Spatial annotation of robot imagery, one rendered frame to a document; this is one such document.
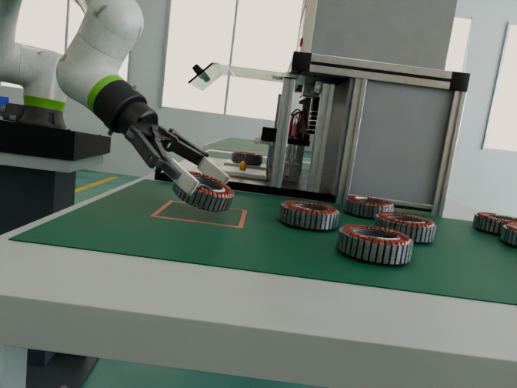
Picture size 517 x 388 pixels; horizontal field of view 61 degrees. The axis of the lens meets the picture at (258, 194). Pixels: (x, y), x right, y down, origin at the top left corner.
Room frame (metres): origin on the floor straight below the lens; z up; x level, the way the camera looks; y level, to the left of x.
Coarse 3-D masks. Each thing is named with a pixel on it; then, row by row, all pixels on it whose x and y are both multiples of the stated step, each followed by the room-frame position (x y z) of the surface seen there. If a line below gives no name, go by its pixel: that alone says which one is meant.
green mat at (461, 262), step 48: (144, 192) 0.94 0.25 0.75; (240, 192) 1.11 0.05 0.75; (48, 240) 0.54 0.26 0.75; (96, 240) 0.56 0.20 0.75; (144, 240) 0.59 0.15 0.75; (192, 240) 0.62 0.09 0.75; (240, 240) 0.65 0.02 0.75; (288, 240) 0.69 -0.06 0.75; (336, 240) 0.73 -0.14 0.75; (480, 240) 0.89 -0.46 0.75; (384, 288) 0.52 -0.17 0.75; (432, 288) 0.54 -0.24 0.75; (480, 288) 0.57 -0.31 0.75
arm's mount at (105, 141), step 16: (0, 128) 1.31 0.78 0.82; (16, 128) 1.31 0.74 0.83; (32, 128) 1.31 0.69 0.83; (48, 128) 1.31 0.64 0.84; (0, 144) 1.31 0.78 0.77; (16, 144) 1.31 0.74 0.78; (32, 144) 1.31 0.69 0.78; (48, 144) 1.31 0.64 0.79; (64, 144) 1.32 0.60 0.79; (80, 144) 1.37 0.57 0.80; (96, 144) 1.51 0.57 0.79
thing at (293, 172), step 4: (284, 164) 1.32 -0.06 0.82; (288, 164) 1.32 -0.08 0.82; (292, 164) 1.32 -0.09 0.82; (296, 164) 1.32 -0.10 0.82; (284, 168) 1.32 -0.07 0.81; (292, 168) 1.32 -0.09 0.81; (296, 168) 1.32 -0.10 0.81; (284, 172) 1.32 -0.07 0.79; (292, 172) 1.32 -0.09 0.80; (296, 172) 1.32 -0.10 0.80; (284, 176) 1.32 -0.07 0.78; (292, 176) 1.32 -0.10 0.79; (296, 176) 1.32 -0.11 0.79; (284, 180) 1.32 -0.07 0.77; (288, 180) 1.32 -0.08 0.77; (292, 180) 1.32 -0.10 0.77; (296, 180) 1.32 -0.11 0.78
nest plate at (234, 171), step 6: (222, 168) 1.34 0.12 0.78; (228, 168) 1.36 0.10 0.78; (234, 168) 1.38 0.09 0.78; (228, 174) 1.28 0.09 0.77; (234, 174) 1.28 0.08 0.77; (240, 174) 1.28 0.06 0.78; (246, 174) 1.28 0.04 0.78; (252, 174) 1.28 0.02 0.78; (258, 174) 1.30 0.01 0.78; (264, 174) 1.31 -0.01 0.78
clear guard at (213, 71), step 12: (204, 72) 1.16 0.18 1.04; (216, 72) 1.29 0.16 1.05; (228, 72) 1.30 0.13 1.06; (240, 72) 1.26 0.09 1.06; (252, 72) 1.22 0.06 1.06; (264, 72) 1.19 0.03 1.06; (276, 72) 1.15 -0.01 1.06; (288, 72) 1.15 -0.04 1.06; (192, 84) 1.19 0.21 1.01; (204, 84) 1.31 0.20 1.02; (300, 84) 1.36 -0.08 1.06
